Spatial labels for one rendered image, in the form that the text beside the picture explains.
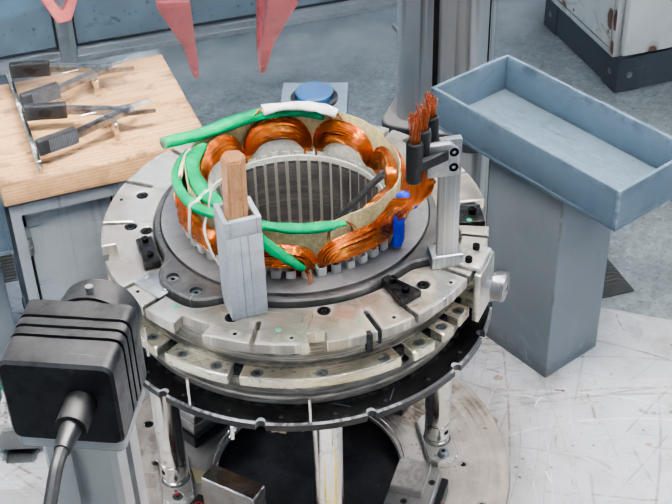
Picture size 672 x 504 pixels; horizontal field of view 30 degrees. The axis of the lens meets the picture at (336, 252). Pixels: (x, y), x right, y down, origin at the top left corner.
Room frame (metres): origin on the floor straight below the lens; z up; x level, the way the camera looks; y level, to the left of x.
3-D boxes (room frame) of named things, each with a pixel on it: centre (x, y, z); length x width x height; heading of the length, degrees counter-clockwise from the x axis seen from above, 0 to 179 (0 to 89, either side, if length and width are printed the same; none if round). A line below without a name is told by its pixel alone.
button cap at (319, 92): (1.15, 0.02, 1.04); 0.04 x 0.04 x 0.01
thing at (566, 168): (1.04, -0.22, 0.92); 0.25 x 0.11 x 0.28; 38
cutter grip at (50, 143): (0.99, 0.25, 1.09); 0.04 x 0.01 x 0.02; 125
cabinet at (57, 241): (1.07, 0.24, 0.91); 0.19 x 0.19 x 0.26; 20
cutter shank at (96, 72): (1.11, 0.25, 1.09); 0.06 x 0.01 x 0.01; 134
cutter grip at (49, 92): (1.08, 0.28, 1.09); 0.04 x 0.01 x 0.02; 125
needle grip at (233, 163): (0.73, 0.07, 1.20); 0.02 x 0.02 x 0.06
